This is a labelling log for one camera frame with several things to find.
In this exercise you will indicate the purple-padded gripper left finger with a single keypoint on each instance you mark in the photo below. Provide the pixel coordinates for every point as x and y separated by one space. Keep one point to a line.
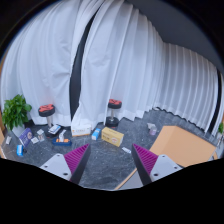
69 166

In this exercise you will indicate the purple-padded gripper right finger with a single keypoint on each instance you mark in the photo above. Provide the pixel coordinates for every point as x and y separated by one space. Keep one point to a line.
152 167

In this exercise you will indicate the blue flat package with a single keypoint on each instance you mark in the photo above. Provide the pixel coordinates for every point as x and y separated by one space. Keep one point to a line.
58 142

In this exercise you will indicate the white bottle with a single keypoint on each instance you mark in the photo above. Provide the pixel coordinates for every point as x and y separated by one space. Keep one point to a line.
61 136

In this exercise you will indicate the small white packet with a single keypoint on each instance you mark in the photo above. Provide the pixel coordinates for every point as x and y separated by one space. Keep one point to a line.
126 150

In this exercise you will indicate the white orange-striped box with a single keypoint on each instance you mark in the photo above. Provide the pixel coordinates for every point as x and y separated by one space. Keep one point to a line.
81 130

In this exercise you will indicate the small white cup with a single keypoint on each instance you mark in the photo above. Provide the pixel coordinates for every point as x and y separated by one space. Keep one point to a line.
152 129

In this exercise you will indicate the white boxed item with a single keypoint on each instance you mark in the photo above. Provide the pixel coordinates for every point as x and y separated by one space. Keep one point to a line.
54 129

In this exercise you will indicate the orange wooden table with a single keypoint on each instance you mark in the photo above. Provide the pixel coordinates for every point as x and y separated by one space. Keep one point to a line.
183 147

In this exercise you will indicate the small blue box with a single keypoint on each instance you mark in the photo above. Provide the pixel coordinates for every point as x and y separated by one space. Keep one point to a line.
95 135

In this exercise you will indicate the small transparent box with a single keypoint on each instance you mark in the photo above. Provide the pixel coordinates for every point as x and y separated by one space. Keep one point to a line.
41 135

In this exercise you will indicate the yellow cardboard box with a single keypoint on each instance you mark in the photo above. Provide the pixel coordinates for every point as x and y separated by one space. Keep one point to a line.
112 136

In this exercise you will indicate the purple standing card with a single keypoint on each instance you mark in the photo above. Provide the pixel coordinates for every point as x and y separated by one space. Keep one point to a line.
26 137

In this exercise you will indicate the small blue carton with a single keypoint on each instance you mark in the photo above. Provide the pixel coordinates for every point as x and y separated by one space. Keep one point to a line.
19 150

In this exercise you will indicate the green potted plant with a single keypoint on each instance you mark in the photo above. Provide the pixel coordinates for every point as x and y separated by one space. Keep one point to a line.
14 114

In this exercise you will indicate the left white curtain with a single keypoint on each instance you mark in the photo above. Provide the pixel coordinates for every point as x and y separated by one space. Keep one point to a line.
39 62

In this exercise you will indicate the white curtain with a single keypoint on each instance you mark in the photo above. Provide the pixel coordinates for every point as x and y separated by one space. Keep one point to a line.
126 59
39 62

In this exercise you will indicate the right white curtain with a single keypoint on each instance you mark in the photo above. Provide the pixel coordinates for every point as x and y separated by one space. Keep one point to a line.
126 59

